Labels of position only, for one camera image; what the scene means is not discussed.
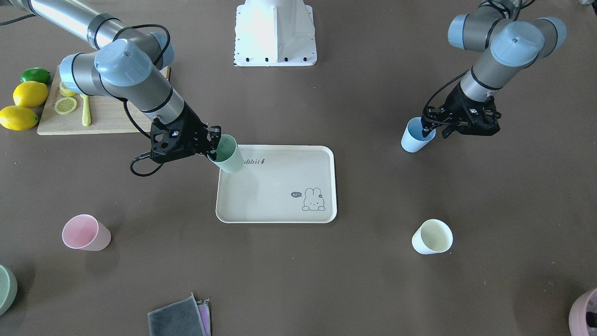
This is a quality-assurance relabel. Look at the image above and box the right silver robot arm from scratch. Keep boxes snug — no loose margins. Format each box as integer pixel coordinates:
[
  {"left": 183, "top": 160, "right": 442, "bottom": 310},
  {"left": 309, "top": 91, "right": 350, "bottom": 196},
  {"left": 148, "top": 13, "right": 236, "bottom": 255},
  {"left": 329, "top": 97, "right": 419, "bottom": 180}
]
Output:
[{"left": 1, "top": 0, "right": 221, "bottom": 164}]

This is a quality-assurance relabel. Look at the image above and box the wooden cutting board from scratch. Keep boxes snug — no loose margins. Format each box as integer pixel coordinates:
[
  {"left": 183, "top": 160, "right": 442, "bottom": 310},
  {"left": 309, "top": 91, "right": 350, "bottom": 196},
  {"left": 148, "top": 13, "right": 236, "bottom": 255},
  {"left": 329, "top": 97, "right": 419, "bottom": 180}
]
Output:
[{"left": 37, "top": 64, "right": 171, "bottom": 136}]

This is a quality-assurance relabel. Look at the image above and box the pink bowl with ice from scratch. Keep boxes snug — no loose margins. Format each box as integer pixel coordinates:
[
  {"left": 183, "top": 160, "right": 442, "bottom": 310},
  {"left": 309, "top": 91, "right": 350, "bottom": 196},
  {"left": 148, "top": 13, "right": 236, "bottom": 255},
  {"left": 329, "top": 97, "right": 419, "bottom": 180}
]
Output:
[{"left": 569, "top": 289, "right": 597, "bottom": 336}]

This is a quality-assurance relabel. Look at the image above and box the green bowl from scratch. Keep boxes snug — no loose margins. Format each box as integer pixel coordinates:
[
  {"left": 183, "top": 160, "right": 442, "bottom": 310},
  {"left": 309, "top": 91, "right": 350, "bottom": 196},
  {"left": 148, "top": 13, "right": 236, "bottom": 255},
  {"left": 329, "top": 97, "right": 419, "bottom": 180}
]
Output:
[{"left": 0, "top": 265, "right": 18, "bottom": 315}]

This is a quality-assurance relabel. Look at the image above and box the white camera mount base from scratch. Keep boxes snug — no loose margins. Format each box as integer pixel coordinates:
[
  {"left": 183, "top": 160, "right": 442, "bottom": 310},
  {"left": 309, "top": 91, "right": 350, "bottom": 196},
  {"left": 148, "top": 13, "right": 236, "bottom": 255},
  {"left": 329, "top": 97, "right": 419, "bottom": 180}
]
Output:
[{"left": 233, "top": 0, "right": 318, "bottom": 67}]

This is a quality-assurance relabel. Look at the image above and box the cream cup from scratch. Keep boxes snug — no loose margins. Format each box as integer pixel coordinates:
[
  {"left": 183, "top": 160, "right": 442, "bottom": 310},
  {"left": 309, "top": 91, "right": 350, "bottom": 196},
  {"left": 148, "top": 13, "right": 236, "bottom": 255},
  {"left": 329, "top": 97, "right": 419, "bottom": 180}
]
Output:
[{"left": 411, "top": 219, "right": 453, "bottom": 255}]

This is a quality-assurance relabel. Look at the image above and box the yellow lemon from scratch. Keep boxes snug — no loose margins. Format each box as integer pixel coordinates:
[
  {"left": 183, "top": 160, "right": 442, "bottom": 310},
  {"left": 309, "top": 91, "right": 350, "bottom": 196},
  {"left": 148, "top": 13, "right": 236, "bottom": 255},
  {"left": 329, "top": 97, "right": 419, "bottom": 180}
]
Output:
[
  {"left": 0, "top": 105, "right": 39, "bottom": 131},
  {"left": 13, "top": 81, "right": 49, "bottom": 108}
]

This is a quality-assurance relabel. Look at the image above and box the lemon slice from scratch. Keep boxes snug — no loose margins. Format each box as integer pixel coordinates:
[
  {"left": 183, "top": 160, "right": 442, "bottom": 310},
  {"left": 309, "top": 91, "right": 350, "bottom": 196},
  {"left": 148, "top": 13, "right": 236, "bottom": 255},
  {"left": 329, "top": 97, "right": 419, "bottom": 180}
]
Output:
[
  {"left": 58, "top": 81, "right": 77, "bottom": 97},
  {"left": 54, "top": 97, "right": 77, "bottom": 115}
]

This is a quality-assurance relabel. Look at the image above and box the green cup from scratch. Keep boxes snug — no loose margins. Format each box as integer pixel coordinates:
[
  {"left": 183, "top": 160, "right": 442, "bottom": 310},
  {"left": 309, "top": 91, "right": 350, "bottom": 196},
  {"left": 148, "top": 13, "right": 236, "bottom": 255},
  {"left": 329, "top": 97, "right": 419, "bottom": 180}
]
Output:
[{"left": 208, "top": 134, "right": 243, "bottom": 174}]

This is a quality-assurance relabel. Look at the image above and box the blue cup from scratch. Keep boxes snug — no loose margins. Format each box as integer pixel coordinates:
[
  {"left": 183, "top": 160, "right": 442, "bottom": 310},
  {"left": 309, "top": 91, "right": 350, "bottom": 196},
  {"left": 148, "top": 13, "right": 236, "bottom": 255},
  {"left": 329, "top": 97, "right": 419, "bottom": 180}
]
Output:
[{"left": 401, "top": 117, "right": 437, "bottom": 153}]

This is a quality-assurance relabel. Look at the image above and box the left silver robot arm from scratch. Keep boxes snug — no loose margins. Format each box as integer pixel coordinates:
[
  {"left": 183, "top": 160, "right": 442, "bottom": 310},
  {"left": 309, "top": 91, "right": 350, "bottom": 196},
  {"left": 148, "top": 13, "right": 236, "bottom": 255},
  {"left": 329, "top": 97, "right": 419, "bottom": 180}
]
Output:
[{"left": 421, "top": 0, "right": 567, "bottom": 138}]

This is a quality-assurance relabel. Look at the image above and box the green lime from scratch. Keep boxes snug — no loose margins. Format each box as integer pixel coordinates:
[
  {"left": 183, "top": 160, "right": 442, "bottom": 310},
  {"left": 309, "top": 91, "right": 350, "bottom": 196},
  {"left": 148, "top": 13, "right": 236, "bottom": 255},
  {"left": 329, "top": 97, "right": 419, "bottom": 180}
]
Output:
[{"left": 21, "top": 68, "right": 51, "bottom": 84}]

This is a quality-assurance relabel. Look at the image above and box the pink cup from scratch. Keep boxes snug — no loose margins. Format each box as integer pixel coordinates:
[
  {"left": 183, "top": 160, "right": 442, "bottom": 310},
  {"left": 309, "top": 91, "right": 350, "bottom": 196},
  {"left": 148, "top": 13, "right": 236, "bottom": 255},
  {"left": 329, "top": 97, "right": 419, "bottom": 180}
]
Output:
[{"left": 62, "top": 214, "right": 111, "bottom": 251}]

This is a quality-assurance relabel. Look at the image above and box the cream rabbit tray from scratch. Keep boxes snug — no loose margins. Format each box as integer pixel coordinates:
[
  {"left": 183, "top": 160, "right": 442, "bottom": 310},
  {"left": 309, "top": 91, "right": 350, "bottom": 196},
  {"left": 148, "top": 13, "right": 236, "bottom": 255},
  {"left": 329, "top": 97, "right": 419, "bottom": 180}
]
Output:
[{"left": 215, "top": 145, "right": 337, "bottom": 224}]

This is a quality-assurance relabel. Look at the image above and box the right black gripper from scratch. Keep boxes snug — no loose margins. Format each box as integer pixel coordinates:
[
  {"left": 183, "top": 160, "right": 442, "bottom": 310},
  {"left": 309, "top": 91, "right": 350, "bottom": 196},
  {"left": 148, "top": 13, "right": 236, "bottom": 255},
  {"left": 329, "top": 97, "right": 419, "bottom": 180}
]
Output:
[{"left": 150, "top": 104, "right": 222, "bottom": 164}]

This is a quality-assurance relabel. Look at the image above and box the grey cloth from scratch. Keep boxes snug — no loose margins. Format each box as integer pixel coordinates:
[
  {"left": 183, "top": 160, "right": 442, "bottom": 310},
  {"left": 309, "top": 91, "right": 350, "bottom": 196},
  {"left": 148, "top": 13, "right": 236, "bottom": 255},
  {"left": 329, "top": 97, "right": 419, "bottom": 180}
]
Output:
[{"left": 147, "top": 294, "right": 212, "bottom": 336}]

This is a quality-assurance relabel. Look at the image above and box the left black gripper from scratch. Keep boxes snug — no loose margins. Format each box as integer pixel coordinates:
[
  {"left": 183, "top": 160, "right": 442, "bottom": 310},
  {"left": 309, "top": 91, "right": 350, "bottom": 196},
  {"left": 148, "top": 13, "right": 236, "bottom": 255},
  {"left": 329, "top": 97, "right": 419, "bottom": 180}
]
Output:
[{"left": 421, "top": 85, "right": 501, "bottom": 139}]

